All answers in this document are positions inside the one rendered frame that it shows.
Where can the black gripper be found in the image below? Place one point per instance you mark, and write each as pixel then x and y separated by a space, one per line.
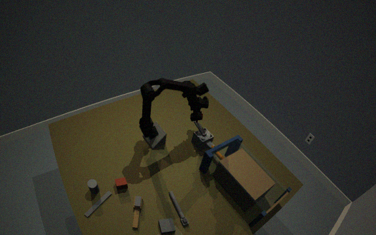
pixel 197 114

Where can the grey flat bar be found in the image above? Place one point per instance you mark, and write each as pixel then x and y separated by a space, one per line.
pixel 97 204

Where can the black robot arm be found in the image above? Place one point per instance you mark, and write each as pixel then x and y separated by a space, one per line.
pixel 148 94

